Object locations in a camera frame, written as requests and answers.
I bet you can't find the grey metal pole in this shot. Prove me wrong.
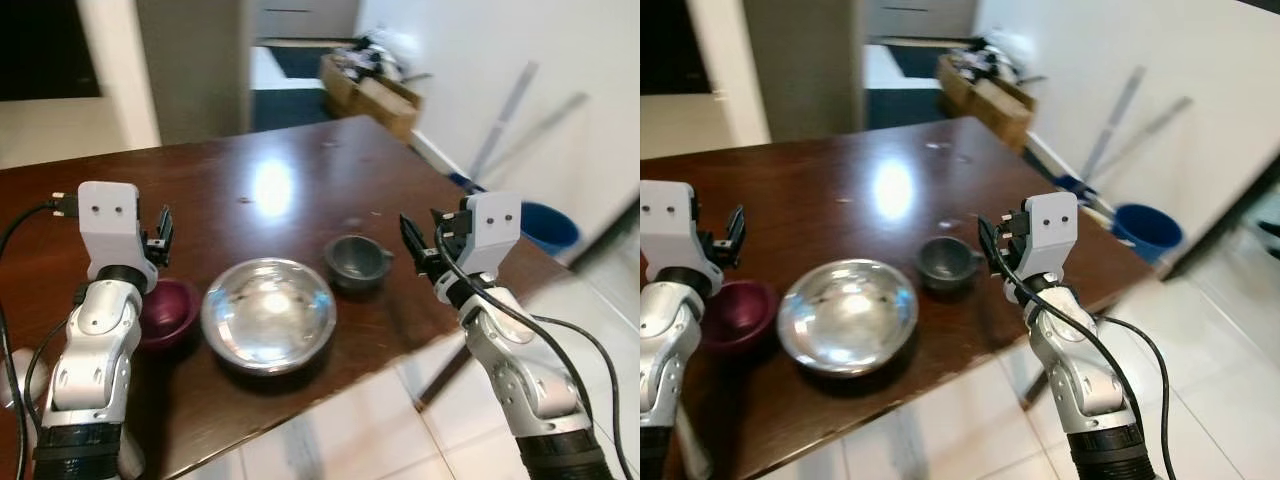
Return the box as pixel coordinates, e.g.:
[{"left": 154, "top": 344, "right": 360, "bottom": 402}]
[
  {"left": 468, "top": 60, "right": 541, "bottom": 183},
  {"left": 1082, "top": 65, "right": 1146, "bottom": 179}
]

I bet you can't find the blue plastic bucket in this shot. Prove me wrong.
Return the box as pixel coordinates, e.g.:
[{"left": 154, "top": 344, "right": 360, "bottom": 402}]
[
  {"left": 520, "top": 202, "right": 581, "bottom": 257},
  {"left": 1112, "top": 203, "right": 1185, "bottom": 266}
]

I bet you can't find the maroon bowl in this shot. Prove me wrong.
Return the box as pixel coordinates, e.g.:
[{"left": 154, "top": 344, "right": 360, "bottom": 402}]
[
  {"left": 700, "top": 280, "right": 782, "bottom": 354},
  {"left": 138, "top": 278, "right": 202, "bottom": 353}
]

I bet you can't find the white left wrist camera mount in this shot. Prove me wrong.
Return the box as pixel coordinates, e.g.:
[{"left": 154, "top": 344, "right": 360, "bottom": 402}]
[
  {"left": 640, "top": 180, "right": 723, "bottom": 293},
  {"left": 78, "top": 182, "right": 159, "bottom": 291}
]

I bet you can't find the open cardboard box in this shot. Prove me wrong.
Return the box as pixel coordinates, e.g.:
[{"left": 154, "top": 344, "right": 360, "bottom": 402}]
[
  {"left": 936, "top": 52, "right": 1039, "bottom": 151},
  {"left": 320, "top": 52, "right": 424, "bottom": 141}
]

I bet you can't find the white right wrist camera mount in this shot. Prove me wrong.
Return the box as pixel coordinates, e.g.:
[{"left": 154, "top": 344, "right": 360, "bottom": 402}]
[
  {"left": 1022, "top": 192, "right": 1081, "bottom": 283},
  {"left": 460, "top": 192, "right": 523, "bottom": 283}
]

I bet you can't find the large shiny steel bowl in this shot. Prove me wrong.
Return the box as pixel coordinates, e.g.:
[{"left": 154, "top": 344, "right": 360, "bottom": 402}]
[
  {"left": 777, "top": 258, "right": 919, "bottom": 379},
  {"left": 201, "top": 258, "right": 338, "bottom": 376}
]

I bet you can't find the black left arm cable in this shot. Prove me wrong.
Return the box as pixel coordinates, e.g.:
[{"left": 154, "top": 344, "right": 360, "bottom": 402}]
[{"left": 0, "top": 193, "right": 81, "bottom": 480}]

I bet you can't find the white handled blue mop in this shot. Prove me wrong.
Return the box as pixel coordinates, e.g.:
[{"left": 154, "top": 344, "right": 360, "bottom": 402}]
[
  {"left": 408, "top": 128, "right": 489, "bottom": 196},
  {"left": 1022, "top": 130, "right": 1116, "bottom": 226}
]

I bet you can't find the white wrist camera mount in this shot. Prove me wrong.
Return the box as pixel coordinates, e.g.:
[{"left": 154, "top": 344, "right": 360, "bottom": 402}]
[
  {"left": 78, "top": 182, "right": 159, "bottom": 291},
  {"left": 460, "top": 192, "right": 523, "bottom": 283},
  {"left": 1022, "top": 192, "right": 1081, "bottom": 283},
  {"left": 640, "top": 180, "right": 723, "bottom": 293}
]

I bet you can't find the dark wooden table leg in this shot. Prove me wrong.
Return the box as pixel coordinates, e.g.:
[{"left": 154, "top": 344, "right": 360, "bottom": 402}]
[
  {"left": 1018, "top": 365, "right": 1053, "bottom": 409},
  {"left": 413, "top": 340, "right": 471, "bottom": 409}
]

